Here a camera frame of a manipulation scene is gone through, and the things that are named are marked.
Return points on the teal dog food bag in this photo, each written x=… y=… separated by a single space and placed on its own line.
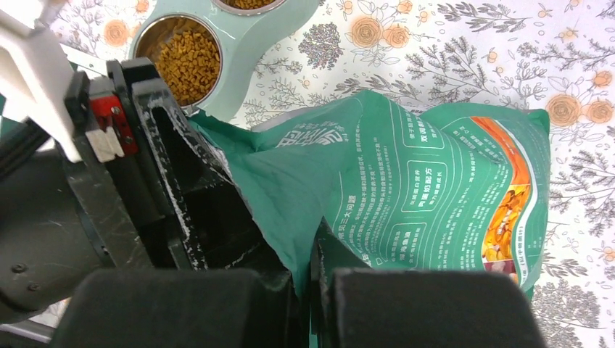
x=460 y=186

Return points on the floral tablecloth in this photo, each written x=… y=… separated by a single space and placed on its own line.
x=551 y=55

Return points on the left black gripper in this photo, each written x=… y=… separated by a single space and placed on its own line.
x=61 y=221

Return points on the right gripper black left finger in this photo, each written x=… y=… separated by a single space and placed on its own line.
x=173 y=308

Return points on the teal double pet bowl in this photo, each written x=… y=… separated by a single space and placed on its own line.
x=242 y=35

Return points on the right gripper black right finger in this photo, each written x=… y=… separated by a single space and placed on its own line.
x=354 y=305

